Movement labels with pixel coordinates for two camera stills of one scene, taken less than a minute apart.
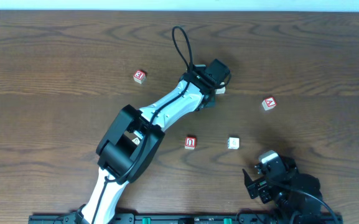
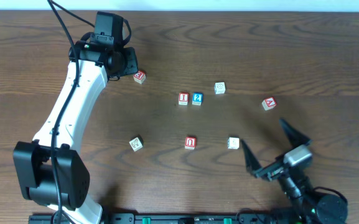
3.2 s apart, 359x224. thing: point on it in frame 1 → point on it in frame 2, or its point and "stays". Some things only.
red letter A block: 269,103 stays
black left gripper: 211,101 → 129,62
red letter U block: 190,142 stays
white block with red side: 233,143 stays
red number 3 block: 139,76 stays
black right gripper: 257,187 → 272,169
